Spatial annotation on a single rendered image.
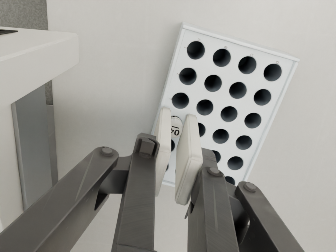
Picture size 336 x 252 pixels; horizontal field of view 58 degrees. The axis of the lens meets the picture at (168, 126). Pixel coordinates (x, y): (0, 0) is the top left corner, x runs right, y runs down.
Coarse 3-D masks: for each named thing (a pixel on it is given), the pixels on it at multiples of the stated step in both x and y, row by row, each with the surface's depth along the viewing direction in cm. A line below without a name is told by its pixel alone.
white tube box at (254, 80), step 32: (192, 32) 21; (192, 64) 21; (224, 64) 22; (256, 64) 21; (288, 64) 21; (192, 96) 22; (224, 96) 22; (256, 96) 25; (224, 128) 23; (256, 128) 23; (224, 160) 24
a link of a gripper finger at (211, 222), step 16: (208, 176) 15; (224, 176) 15; (208, 192) 13; (224, 192) 14; (192, 208) 15; (208, 208) 12; (224, 208) 13; (192, 224) 14; (208, 224) 11; (224, 224) 12; (192, 240) 13; (208, 240) 11; (224, 240) 11
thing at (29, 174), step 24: (24, 96) 15; (0, 120) 14; (24, 120) 16; (0, 144) 14; (24, 144) 16; (48, 144) 19; (0, 168) 14; (24, 168) 16; (48, 168) 19; (0, 192) 14; (24, 192) 16; (0, 216) 15
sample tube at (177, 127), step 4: (172, 116) 23; (176, 116) 23; (172, 120) 22; (176, 120) 22; (180, 120) 23; (172, 124) 22; (176, 124) 22; (180, 124) 22; (172, 128) 22; (176, 128) 22; (180, 128) 22; (172, 132) 22; (176, 132) 22; (180, 132) 22; (172, 136) 22; (176, 136) 22
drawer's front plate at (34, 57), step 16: (16, 32) 16; (32, 32) 17; (48, 32) 18; (64, 32) 18; (0, 48) 12; (16, 48) 12; (32, 48) 12; (48, 48) 14; (64, 48) 16; (0, 64) 10; (16, 64) 11; (32, 64) 12; (48, 64) 14; (64, 64) 16; (0, 80) 10; (16, 80) 11; (32, 80) 12; (48, 80) 14; (0, 96) 10; (16, 96) 11
